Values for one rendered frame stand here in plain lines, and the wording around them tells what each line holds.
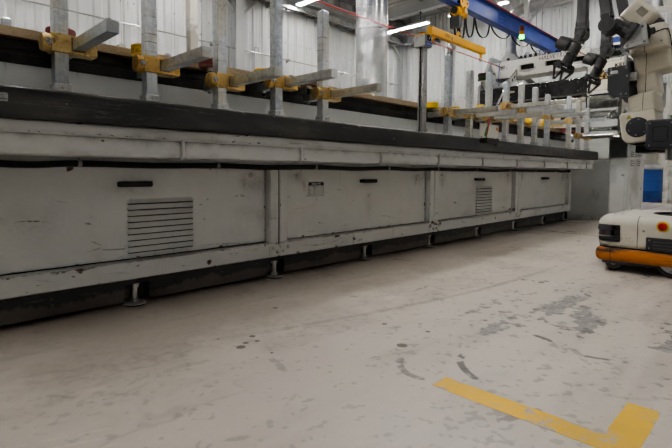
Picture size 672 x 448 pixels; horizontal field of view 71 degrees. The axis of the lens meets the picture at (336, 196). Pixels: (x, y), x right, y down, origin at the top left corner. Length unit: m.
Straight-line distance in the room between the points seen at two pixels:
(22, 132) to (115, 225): 0.48
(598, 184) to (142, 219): 4.61
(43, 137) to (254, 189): 0.90
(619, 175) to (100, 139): 4.69
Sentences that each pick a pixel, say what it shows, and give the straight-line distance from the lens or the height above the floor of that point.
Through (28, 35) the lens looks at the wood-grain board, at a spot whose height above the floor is 0.88.
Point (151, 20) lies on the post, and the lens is 1.64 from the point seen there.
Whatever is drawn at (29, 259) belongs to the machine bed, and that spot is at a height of 0.21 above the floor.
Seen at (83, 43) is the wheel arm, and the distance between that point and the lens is 1.44.
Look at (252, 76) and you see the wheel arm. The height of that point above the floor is 0.80.
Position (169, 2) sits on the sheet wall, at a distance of 10.08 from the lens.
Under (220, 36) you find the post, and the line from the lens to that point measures 1.75.
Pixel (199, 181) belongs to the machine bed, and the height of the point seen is 0.44.
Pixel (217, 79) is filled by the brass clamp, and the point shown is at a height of 0.80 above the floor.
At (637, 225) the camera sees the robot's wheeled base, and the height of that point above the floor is 0.24.
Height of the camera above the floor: 0.49
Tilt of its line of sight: 3 degrees down
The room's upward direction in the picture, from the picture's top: straight up
